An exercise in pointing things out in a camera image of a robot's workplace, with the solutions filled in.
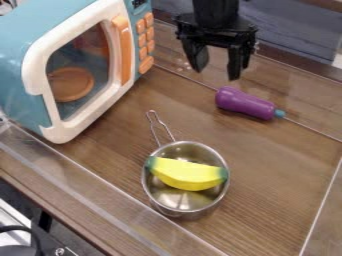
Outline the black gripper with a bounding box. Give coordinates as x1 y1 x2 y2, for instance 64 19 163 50
173 0 258 81

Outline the yellow toy banana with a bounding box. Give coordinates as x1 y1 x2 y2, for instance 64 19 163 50
144 156 229 191

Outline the purple toy eggplant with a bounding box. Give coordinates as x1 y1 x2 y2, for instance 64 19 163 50
215 86 286 120

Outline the blue toy microwave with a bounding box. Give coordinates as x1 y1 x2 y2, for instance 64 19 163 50
0 0 155 144

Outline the clear acrylic barrier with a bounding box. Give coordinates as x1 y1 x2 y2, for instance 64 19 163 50
0 113 226 256

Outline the silver pot with handle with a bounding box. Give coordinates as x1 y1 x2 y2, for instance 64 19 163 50
142 110 230 220

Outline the black cable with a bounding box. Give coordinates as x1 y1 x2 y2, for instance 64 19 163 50
0 225 44 256

